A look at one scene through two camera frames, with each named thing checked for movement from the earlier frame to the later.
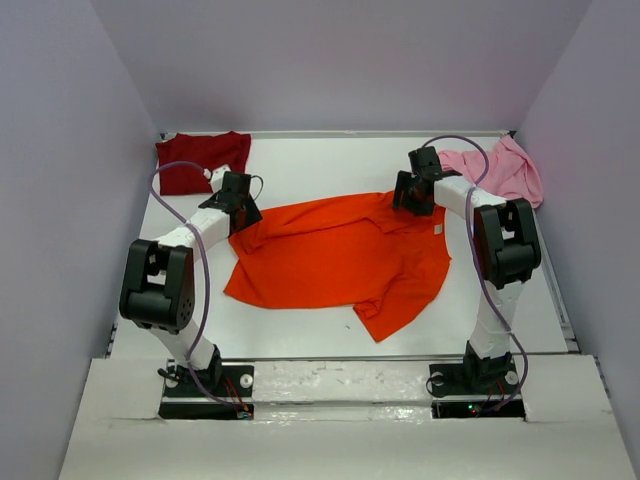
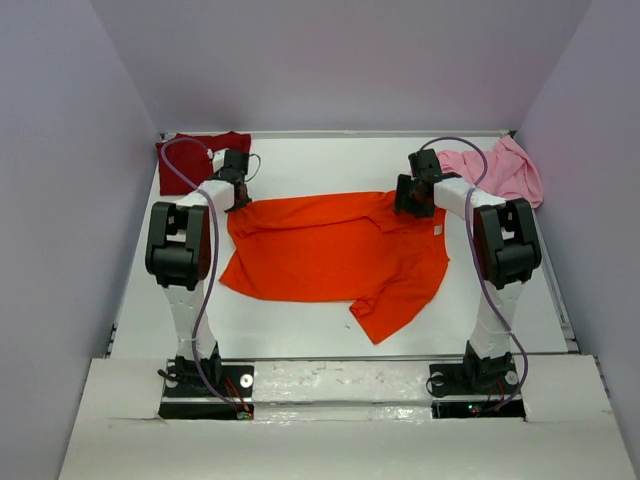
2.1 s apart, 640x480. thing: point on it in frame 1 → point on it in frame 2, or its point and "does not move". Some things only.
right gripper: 401,198 does not move
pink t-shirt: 510,174 does not move
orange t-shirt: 339,249 does not move
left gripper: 252,215 → 239,205
